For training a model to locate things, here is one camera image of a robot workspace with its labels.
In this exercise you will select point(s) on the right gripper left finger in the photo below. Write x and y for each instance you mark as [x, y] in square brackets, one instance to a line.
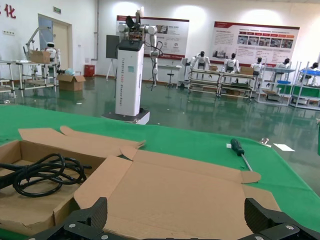
[100, 212]

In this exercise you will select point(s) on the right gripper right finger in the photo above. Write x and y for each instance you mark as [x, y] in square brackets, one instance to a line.
[252, 212]

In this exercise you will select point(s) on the open brown cardboard box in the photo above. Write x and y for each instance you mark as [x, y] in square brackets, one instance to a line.
[175, 195]
[37, 207]

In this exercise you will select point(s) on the small clear metal fixture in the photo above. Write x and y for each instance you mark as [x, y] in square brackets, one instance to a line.
[265, 142]

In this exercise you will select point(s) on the white paper sheet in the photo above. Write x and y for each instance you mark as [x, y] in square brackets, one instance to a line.
[283, 147]

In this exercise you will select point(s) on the green tablecloth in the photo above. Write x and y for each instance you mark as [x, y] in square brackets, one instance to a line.
[200, 142]

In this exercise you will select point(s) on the open cardboard carton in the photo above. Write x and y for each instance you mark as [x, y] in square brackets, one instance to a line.
[71, 83]

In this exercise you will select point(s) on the red bin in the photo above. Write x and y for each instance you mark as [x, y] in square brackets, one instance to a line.
[89, 70]

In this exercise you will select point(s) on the white humanoid robot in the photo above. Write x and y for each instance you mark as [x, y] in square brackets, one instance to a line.
[52, 51]
[257, 67]
[283, 64]
[231, 63]
[314, 67]
[201, 60]

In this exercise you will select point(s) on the black round stool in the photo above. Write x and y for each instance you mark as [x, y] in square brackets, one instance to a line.
[171, 74]

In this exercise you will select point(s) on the white desk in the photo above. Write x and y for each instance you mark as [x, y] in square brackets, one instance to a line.
[172, 66]

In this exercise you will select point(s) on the brown cardboard carton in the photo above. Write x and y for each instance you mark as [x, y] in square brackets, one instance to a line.
[40, 57]

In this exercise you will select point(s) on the black monitor on stand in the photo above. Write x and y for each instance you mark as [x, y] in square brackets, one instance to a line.
[112, 46]

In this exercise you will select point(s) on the beige door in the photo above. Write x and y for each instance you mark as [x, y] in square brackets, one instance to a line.
[62, 45]

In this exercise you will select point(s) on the wide red framed info board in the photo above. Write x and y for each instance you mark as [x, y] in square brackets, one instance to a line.
[262, 37]

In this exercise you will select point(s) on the green exit sign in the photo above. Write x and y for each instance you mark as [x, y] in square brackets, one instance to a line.
[57, 10]

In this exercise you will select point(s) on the pipe frame workbench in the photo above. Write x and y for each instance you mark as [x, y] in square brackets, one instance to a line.
[203, 75]
[307, 90]
[236, 86]
[275, 71]

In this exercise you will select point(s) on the white pipe frame table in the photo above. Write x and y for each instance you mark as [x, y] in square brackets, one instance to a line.
[22, 64]

